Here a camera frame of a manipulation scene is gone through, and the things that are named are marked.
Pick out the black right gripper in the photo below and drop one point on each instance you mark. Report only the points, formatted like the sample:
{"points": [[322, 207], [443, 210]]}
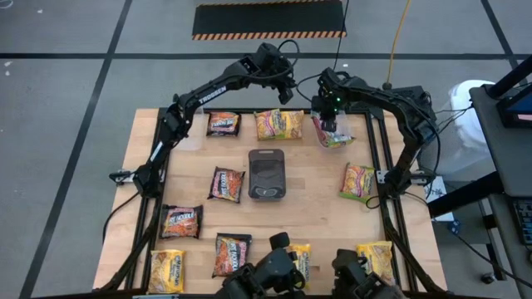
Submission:
{"points": [[328, 109]]}

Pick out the black desk crossbar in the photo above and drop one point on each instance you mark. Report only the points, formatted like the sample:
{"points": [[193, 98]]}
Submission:
{"points": [[465, 195]]}

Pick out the grey side desk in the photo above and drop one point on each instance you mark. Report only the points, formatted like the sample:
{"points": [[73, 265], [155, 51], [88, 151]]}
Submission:
{"points": [[503, 158]]}

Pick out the dark grey plastic bin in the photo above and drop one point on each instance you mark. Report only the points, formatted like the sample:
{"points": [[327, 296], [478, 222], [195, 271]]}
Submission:
{"points": [[267, 174]]}

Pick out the black support beam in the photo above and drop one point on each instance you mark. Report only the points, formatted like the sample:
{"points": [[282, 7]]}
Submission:
{"points": [[511, 74]]}

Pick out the black keyboard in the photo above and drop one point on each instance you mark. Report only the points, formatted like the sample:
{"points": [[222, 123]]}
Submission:
{"points": [[524, 222]]}

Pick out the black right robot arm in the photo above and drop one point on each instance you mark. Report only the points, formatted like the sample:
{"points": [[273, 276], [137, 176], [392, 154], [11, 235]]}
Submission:
{"points": [[386, 101]]}

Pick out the black fire noodle pack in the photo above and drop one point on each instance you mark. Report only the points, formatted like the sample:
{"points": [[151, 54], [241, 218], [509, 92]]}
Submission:
{"points": [[231, 256], [181, 222], [224, 124], [226, 184]]}

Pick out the black-framed monitor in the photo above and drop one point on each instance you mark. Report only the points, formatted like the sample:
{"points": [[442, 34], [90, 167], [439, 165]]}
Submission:
{"points": [[519, 110]]}

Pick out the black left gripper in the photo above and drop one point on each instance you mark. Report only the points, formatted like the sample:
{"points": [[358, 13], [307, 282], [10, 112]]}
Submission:
{"points": [[282, 79]]}

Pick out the yellow creamy chicken ramen pack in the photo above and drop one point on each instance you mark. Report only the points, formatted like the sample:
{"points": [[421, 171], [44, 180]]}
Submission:
{"points": [[166, 272], [380, 261], [303, 266]]}

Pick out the black caster wheel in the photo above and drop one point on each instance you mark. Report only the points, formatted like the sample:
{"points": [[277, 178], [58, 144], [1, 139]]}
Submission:
{"points": [[487, 278]]}

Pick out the black hazard-striped floor mat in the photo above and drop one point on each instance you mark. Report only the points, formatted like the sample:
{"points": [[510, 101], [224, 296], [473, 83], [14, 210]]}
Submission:
{"points": [[270, 18]]}

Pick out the white plastic bag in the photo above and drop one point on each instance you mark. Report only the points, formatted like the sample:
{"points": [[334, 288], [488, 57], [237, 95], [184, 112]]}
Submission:
{"points": [[469, 120]]}

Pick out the small blue object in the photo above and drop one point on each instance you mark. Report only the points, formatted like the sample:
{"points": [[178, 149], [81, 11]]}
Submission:
{"points": [[454, 227]]}

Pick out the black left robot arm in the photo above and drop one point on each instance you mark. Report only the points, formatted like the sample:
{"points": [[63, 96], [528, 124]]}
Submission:
{"points": [[212, 93]]}

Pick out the black aluminium table frame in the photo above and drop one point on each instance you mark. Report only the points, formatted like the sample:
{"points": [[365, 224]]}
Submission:
{"points": [[248, 110]]}

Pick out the white paper sheet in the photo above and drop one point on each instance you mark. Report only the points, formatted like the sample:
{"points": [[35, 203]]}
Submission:
{"points": [[435, 189]]}

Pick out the black perforated computer case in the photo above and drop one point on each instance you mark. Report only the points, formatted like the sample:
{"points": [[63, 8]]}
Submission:
{"points": [[415, 92]]}

